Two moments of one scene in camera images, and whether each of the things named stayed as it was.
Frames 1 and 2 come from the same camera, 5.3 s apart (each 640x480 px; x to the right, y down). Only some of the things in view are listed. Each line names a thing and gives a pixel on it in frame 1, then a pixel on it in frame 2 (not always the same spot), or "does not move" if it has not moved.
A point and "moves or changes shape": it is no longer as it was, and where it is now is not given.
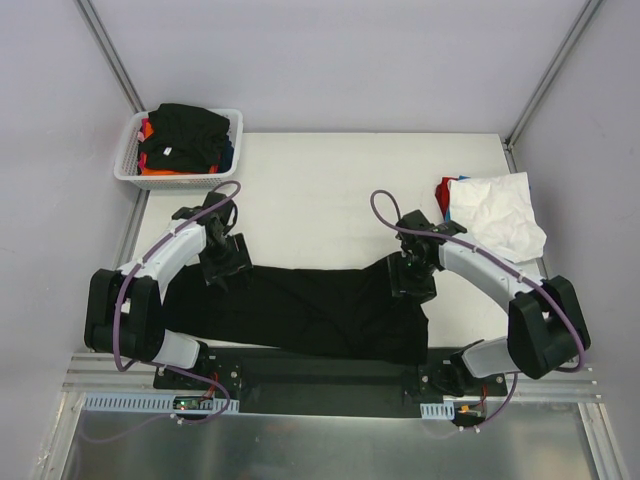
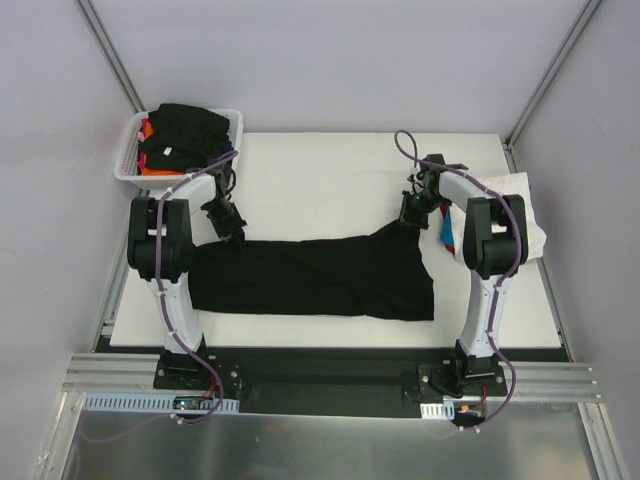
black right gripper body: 410,279 -> 415,216
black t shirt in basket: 185,139 does not move
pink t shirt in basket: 142,157 does not move
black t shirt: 349,313 moves or changes shape
